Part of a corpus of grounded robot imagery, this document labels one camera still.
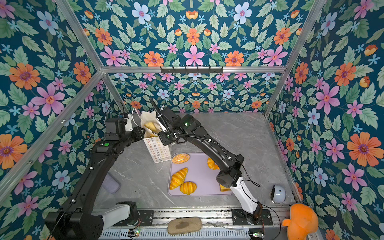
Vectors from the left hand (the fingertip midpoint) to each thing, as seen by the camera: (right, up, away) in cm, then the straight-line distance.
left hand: (144, 125), depth 75 cm
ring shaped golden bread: (+36, -24, +16) cm, 46 cm away
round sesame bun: (+16, -20, +16) cm, 30 cm away
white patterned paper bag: (+6, -15, +10) cm, 19 cm away
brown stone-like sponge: (+21, -47, -6) cm, 52 cm away
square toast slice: (+41, -34, +5) cm, 54 cm away
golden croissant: (+16, -29, +7) cm, 34 cm away
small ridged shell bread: (+22, -33, +4) cm, 40 cm away
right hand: (+11, -5, -3) cm, 13 cm away
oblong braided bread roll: (+1, 0, +6) cm, 6 cm away
